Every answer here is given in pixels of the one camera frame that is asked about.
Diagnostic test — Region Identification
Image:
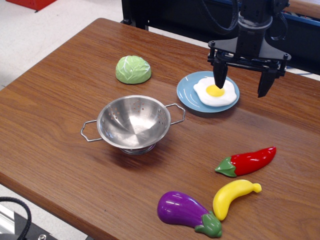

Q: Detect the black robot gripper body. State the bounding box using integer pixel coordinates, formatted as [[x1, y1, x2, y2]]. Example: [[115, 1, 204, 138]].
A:
[[208, 15, 291, 77]]

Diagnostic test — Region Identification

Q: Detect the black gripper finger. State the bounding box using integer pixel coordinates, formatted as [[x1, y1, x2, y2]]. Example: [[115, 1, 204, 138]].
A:
[[257, 71, 275, 98], [213, 58, 228, 89]]

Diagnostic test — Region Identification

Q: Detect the yellow toy banana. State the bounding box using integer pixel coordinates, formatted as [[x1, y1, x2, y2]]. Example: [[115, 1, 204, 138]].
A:
[[212, 179, 262, 221]]

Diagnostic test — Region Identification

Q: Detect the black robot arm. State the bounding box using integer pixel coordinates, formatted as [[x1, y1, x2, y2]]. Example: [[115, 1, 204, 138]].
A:
[[208, 0, 291, 98]]

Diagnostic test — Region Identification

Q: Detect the toy fried egg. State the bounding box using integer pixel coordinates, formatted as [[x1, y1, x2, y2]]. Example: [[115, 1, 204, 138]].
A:
[[193, 77, 237, 107]]

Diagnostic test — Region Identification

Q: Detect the light blue plate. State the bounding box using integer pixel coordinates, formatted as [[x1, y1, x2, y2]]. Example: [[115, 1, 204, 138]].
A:
[[176, 71, 240, 113]]

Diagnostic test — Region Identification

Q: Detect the green toy cabbage half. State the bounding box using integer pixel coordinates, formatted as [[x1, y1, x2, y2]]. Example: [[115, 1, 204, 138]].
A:
[[115, 55, 152, 85]]

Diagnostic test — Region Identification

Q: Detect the red toy chili pepper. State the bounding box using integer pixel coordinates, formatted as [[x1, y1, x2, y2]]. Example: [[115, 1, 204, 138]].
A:
[[215, 146, 277, 178]]

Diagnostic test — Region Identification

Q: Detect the purple toy eggplant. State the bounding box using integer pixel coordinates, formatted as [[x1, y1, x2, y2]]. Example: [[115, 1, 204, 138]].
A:
[[157, 191, 223, 238]]

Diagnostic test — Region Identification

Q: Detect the red box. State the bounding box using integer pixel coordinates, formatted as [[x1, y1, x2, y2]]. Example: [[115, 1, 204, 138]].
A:
[[6, 0, 56, 11]]

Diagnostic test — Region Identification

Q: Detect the black metal frame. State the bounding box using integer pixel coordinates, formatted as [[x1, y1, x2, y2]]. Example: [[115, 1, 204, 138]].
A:
[[121, 0, 320, 74]]

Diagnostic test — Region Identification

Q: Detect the steel colander with handles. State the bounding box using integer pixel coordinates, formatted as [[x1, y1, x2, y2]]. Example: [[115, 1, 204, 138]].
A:
[[80, 95, 186, 155]]

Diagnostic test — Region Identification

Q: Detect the black braided cable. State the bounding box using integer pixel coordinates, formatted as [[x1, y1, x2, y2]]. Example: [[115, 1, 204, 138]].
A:
[[0, 196, 33, 240]]

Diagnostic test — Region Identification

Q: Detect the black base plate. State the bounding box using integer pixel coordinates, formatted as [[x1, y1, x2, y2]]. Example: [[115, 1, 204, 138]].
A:
[[0, 212, 57, 240]]

